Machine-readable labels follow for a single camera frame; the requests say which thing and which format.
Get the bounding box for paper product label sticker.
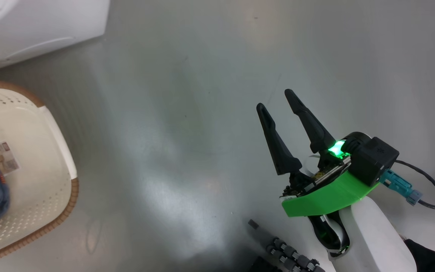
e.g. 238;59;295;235
0;142;20;175

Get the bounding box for teal cable connector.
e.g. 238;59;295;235
380;169;423;206

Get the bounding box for grey roller base wheel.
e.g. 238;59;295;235
266;237;325;272

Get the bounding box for white laundry basket brown rim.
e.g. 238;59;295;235
0;80;79;269

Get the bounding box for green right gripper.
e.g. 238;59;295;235
256;89;379;217

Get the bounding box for white front-load washing machine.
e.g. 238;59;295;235
0;0;111;76

